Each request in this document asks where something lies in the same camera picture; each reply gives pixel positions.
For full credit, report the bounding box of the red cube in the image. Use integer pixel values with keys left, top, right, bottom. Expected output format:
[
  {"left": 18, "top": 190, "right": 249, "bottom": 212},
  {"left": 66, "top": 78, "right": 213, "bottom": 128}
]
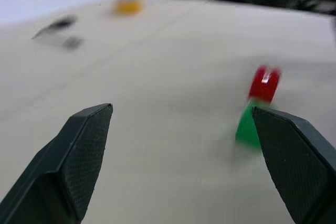
[{"left": 248, "top": 66, "right": 282, "bottom": 107}]

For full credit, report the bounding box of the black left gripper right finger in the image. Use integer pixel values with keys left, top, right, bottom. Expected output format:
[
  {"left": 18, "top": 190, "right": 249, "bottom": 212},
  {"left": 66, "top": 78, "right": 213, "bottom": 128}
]
[{"left": 251, "top": 106, "right": 336, "bottom": 224}]

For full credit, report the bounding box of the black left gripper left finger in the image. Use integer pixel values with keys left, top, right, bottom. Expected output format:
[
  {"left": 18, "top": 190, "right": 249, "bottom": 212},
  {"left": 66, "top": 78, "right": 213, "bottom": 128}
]
[{"left": 0, "top": 103, "right": 114, "bottom": 224}]

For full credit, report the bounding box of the green cube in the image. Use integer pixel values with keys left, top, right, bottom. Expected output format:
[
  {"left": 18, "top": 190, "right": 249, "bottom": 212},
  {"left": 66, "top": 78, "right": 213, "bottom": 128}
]
[{"left": 235, "top": 98, "right": 277, "bottom": 152}]

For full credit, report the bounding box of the yellow cube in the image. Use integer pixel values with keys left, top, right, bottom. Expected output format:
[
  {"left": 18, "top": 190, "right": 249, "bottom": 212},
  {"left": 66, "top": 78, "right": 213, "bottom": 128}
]
[{"left": 112, "top": 0, "right": 144, "bottom": 15}]

